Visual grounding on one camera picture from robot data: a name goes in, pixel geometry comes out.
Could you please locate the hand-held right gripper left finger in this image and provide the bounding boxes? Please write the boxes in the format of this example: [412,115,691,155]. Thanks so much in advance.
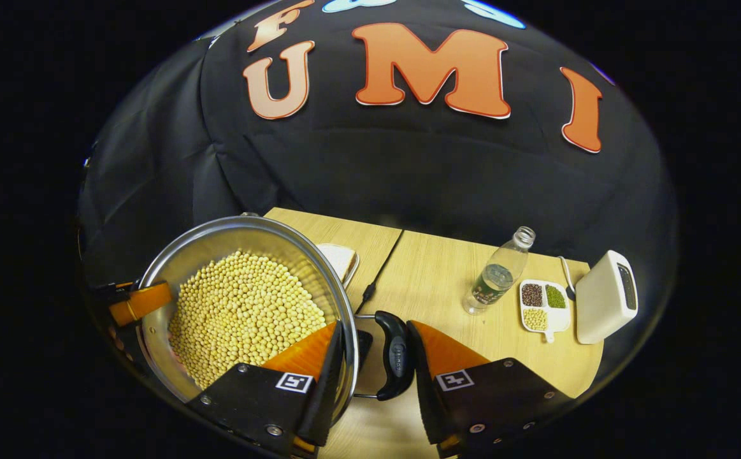
[185,319,345,457]

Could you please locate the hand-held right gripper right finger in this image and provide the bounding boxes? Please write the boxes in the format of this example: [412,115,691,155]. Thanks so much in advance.
[406,319,575,457]

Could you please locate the stainless steel pot black handle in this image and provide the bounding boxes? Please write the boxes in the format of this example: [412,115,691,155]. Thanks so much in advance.
[136,212,417,404]

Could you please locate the pile of yellow soybeans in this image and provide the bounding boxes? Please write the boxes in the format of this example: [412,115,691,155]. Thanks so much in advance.
[168,250,327,391]

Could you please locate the clear plastic water bottle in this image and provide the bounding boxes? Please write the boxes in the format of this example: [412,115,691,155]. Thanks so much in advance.
[463,226,536,316]

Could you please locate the white divided tray of beans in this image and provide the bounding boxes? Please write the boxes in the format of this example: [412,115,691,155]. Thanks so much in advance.
[519,279,572,344]

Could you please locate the white box appliance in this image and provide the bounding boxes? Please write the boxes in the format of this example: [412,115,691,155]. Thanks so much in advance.
[574,250,638,345]

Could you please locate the black backdrop cloth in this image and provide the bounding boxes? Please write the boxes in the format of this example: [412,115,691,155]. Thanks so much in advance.
[77,0,680,358]

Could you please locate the black power cable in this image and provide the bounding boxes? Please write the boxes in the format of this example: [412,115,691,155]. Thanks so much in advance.
[361,231,405,313]

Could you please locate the white cable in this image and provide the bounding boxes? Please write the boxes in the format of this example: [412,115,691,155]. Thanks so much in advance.
[558,255,578,300]

